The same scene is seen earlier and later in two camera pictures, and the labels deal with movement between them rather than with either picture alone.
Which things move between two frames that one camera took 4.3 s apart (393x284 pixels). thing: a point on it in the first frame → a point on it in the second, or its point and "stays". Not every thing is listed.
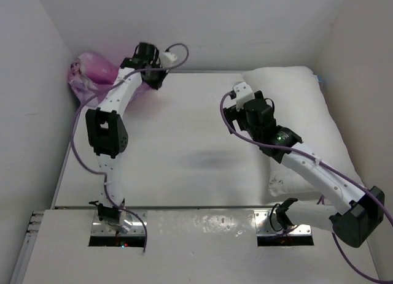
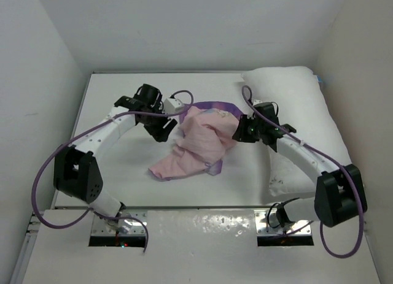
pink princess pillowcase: x=91 y=74 → x=207 y=129
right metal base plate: x=267 y=224 stays
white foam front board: x=183 y=246 stays
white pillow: x=301 y=104 stays
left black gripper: x=158 y=84 → x=161 y=133
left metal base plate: x=137 y=228 stays
